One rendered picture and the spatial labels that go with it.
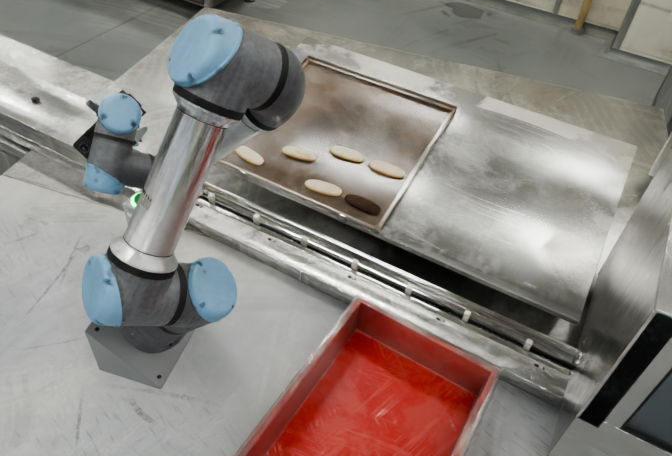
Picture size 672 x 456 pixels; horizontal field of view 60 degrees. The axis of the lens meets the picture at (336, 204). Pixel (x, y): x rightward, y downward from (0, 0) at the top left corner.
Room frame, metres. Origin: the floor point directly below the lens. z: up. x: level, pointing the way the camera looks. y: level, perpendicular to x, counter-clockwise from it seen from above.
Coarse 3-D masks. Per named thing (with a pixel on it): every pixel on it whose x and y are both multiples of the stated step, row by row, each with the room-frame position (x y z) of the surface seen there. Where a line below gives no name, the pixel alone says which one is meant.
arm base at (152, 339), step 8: (120, 328) 0.63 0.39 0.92; (128, 328) 0.63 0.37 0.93; (136, 328) 0.63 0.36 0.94; (144, 328) 0.62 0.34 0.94; (152, 328) 0.62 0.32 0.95; (160, 328) 0.62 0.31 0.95; (128, 336) 0.62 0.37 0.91; (136, 336) 0.62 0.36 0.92; (144, 336) 0.62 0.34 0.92; (152, 336) 0.62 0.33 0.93; (160, 336) 0.62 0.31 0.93; (168, 336) 0.62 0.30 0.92; (176, 336) 0.63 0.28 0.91; (184, 336) 0.66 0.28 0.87; (136, 344) 0.61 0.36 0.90; (144, 344) 0.61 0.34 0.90; (152, 344) 0.62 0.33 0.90; (160, 344) 0.62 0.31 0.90; (168, 344) 0.63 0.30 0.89; (176, 344) 0.65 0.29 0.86; (152, 352) 0.62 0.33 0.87
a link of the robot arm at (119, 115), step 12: (108, 96) 0.92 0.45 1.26; (120, 96) 0.90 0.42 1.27; (108, 108) 0.88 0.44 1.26; (120, 108) 0.89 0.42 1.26; (132, 108) 0.90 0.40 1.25; (108, 120) 0.87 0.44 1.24; (120, 120) 0.87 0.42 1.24; (132, 120) 0.88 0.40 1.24; (108, 132) 0.87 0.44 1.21; (120, 132) 0.86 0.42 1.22; (132, 132) 0.89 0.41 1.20
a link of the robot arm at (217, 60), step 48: (192, 48) 0.76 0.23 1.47; (240, 48) 0.77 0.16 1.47; (192, 96) 0.72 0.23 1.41; (240, 96) 0.74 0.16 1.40; (192, 144) 0.70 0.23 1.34; (144, 192) 0.67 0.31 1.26; (192, 192) 0.68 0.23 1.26; (144, 240) 0.62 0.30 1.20; (96, 288) 0.56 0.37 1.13; (144, 288) 0.57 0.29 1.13
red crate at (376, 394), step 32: (352, 352) 0.69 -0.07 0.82; (384, 352) 0.70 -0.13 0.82; (320, 384) 0.61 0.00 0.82; (352, 384) 0.62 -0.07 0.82; (384, 384) 0.62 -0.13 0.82; (416, 384) 0.63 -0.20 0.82; (448, 384) 0.64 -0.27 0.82; (320, 416) 0.54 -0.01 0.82; (352, 416) 0.55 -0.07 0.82; (384, 416) 0.56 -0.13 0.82; (416, 416) 0.56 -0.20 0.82; (448, 416) 0.57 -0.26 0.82; (288, 448) 0.47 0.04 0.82; (320, 448) 0.48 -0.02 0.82; (352, 448) 0.49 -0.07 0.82; (384, 448) 0.49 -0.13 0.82; (416, 448) 0.50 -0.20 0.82; (448, 448) 0.50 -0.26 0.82
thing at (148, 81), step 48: (384, 48) 2.06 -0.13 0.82; (144, 96) 1.58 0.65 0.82; (528, 96) 1.81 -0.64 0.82; (576, 96) 1.84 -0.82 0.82; (144, 144) 1.33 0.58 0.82; (96, 192) 1.11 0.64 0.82; (240, 192) 1.16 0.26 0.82; (624, 192) 1.32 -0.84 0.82; (480, 288) 0.91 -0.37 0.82; (576, 336) 0.79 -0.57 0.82
